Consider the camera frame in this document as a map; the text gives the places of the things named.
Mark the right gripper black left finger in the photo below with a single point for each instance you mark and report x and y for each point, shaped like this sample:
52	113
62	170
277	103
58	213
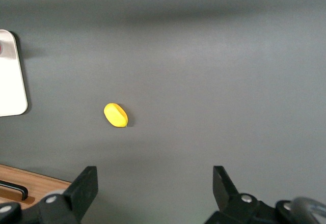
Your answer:
81	191

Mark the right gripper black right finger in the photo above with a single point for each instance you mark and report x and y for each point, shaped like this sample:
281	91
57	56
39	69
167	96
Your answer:
226	196

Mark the beige rectangular tray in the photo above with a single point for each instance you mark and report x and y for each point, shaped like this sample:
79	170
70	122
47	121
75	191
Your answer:
11	86

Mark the wooden drawer cabinet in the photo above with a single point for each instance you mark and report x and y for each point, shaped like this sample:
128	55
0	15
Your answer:
38	180

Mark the wooden drawer front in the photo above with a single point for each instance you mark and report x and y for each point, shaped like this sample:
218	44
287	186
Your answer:
15	177

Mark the yellow oval sponge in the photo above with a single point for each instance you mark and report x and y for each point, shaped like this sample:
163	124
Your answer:
114	115

